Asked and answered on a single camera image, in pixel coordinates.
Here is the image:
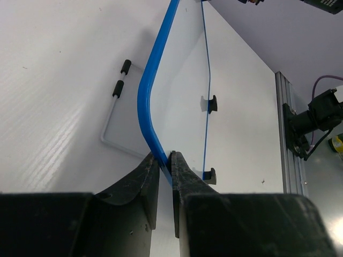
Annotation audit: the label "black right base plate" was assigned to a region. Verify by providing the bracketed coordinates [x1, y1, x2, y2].
[282, 103, 310, 159]

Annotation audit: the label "white wire whiteboard stand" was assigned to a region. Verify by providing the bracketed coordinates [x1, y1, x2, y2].
[100, 59, 150, 158]

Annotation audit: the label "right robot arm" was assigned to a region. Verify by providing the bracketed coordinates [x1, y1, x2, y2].
[283, 75, 342, 135]

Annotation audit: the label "aluminium front mounting rail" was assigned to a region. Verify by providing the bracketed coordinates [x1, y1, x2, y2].
[275, 71, 308, 196]

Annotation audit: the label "black whiteboard clip tab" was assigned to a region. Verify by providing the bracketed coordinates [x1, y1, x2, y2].
[203, 168, 217, 185]

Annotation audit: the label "blue framed whiteboard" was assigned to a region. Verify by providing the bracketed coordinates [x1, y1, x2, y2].
[137, 1, 211, 181]

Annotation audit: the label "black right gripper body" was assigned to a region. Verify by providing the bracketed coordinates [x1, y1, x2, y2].
[235, 0, 343, 16]

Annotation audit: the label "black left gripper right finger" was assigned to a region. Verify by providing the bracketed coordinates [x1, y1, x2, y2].
[169, 151, 338, 256]

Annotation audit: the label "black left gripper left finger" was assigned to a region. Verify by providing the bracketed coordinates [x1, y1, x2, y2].
[1, 154, 160, 256]

